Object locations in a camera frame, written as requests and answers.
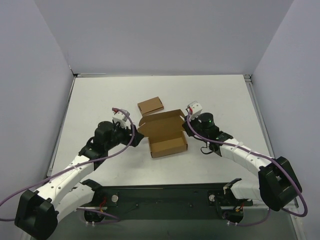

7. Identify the large cardboard box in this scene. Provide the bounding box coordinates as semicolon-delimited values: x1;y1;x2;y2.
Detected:
138;109;188;159

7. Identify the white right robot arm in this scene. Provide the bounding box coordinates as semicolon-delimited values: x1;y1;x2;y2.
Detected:
182;112;302;212

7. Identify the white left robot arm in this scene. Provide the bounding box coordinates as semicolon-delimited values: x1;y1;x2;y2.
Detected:
14;120;145;240

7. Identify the small folded cardboard box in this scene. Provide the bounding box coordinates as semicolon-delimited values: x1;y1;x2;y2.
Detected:
137;96;164;117

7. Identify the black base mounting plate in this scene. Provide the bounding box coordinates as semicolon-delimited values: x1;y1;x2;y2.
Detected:
82;179;253;223

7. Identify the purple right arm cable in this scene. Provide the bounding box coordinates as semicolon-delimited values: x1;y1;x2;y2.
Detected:
186;111;309;227

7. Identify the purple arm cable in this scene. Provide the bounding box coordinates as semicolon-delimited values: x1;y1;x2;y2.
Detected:
186;111;309;227
0;106;138;225

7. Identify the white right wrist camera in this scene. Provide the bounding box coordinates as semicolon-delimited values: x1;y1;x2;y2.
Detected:
186;101;203;121

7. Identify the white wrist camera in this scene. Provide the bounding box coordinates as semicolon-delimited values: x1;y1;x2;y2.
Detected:
186;101;203;121
112;108;130;129

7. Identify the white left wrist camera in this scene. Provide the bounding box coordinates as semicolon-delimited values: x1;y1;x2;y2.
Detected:
112;108;130;129

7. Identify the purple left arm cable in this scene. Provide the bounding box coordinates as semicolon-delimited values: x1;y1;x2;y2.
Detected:
0;106;138;225

